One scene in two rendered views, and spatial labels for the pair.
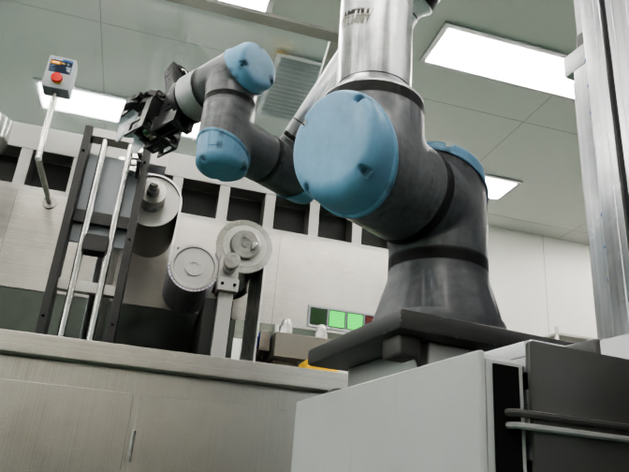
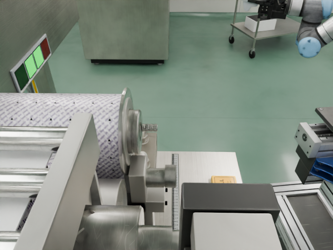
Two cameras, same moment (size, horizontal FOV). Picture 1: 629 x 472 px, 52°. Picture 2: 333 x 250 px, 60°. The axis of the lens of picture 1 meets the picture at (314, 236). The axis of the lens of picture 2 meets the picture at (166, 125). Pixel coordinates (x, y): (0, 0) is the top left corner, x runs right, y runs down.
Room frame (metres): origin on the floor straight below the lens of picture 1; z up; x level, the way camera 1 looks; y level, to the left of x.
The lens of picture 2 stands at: (1.40, 0.53, 1.56)
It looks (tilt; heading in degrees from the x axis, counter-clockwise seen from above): 39 degrees down; 285
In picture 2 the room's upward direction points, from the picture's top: straight up
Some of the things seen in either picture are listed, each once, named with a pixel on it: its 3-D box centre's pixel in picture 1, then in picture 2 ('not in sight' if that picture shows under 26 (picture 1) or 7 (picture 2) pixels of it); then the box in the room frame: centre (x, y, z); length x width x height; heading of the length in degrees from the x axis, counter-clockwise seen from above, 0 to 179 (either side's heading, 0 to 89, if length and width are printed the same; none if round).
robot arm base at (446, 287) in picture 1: (437, 304); not in sight; (0.71, -0.15, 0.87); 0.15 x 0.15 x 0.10
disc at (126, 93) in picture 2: (244, 246); (127, 131); (1.56, 0.18, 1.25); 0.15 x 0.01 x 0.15; 104
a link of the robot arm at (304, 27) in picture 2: not in sight; (307, 34); (1.14, -0.75, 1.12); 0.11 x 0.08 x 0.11; 85
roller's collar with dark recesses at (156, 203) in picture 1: (153, 196); (105, 244); (1.49, 0.42, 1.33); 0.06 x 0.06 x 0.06; 14
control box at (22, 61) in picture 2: (345, 320); (33, 61); (1.97, -0.12, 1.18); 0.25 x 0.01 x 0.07; 104
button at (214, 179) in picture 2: (317, 369); (224, 187); (1.38, -0.03, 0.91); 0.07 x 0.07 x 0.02; 14
